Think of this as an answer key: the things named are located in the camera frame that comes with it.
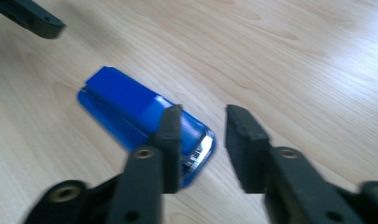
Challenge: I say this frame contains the blue stapler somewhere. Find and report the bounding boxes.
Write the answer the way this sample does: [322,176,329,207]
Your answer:
[77,65,217,189]

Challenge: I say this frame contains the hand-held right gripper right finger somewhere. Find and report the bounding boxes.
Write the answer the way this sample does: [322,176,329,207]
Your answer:
[226,105,365,224]

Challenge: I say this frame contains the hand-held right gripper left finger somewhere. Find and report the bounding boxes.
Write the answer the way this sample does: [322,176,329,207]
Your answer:
[105,105,183,224]

